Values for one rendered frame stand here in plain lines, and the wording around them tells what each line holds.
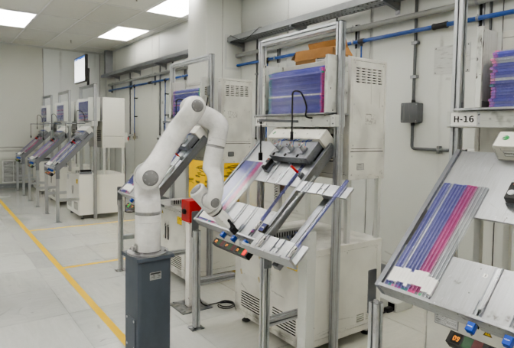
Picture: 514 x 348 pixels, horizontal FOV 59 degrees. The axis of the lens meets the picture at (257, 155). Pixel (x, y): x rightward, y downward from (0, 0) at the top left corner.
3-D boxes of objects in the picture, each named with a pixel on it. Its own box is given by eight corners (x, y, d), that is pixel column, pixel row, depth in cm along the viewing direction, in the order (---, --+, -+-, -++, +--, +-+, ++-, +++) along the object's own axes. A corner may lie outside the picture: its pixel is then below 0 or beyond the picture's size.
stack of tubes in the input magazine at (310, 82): (321, 112, 256) (323, 64, 255) (267, 114, 298) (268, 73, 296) (337, 113, 263) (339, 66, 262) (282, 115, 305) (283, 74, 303)
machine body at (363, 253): (301, 362, 253) (304, 252, 249) (234, 319, 310) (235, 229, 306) (378, 333, 290) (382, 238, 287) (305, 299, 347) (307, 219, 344)
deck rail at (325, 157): (264, 249, 233) (257, 242, 230) (261, 248, 235) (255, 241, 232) (336, 150, 260) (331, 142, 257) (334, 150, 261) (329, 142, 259)
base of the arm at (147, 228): (137, 260, 202) (137, 219, 201) (120, 251, 217) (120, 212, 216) (175, 253, 214) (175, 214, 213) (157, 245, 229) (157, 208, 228)
